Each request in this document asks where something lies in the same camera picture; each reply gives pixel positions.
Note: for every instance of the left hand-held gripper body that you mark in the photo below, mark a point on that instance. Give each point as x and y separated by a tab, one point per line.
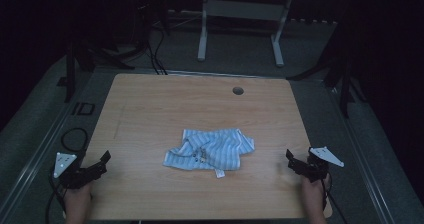
75	177

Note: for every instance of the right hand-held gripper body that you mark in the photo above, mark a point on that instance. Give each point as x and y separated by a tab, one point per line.
316	167

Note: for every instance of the blue striped shirt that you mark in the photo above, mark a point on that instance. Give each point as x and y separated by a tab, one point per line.
220	150

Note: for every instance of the person's left hand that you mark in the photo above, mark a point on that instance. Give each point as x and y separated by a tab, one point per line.
77	199

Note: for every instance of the person's right hand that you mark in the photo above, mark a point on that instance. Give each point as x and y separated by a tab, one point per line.
313	195

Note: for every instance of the black metal stand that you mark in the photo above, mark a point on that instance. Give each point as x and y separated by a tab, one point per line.
71	74
345	87

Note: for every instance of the metal floor rail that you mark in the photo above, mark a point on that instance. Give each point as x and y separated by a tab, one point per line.
363	164
30	170

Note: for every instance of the white metal desk frame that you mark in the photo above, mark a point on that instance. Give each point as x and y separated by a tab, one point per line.
245	10

